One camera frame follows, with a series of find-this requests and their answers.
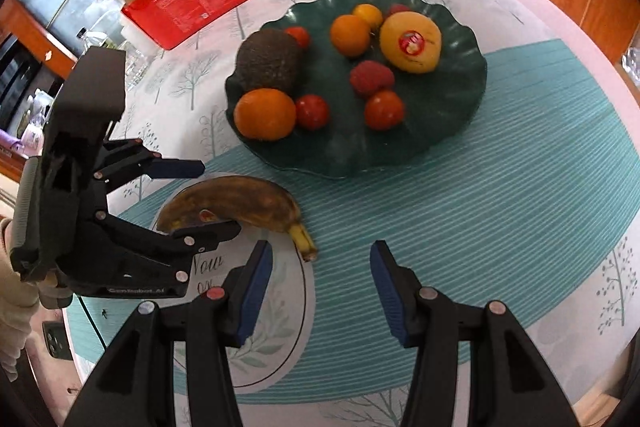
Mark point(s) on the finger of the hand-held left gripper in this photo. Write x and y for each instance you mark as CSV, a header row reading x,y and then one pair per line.
x,y
175,168
200,237

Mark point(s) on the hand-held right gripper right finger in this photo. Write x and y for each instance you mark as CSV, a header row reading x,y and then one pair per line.
x,y
387,292

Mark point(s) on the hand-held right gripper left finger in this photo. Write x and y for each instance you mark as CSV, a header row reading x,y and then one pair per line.
x,y
255,292

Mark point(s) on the overripe brown banana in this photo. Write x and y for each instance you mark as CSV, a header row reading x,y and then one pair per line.
x,y
240,202

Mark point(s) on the large orange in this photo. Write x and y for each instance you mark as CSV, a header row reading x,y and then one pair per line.
x,y
265,114

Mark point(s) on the small red tomato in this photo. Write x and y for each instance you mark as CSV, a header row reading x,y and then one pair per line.
x,y
298,37

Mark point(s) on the large red tomato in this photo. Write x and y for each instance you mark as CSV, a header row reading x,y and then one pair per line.
x,y
384,109

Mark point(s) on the dark green scalloped plate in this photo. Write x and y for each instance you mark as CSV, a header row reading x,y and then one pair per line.
x,y
440,107

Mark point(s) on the orange tangerine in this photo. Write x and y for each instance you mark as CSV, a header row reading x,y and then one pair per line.
x,y
350,35

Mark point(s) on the small orange kumquat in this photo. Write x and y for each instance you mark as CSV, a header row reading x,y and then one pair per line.
x,y
367,13

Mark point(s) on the person's left hand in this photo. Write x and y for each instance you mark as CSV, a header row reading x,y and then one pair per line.
x,y
50,294

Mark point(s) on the clear water bottle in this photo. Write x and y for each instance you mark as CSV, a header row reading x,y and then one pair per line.
x,y
136,67

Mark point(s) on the dark brown avocado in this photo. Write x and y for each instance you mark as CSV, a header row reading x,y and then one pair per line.
x,y
267,62

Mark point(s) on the tree print tablecloth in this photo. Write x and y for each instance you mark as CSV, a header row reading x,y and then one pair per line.
x,y
500,207

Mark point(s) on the green label bottle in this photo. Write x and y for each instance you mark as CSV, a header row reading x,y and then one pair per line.
x,y
90,39

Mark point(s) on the black smartphone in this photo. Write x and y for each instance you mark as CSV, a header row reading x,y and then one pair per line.
x,y
56,339

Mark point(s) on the yellow citrus with red sticker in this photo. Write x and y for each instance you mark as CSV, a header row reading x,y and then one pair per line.
x,y
425,52

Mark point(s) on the clear plastic bag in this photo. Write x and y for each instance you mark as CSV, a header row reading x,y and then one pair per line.
x,y
632,64

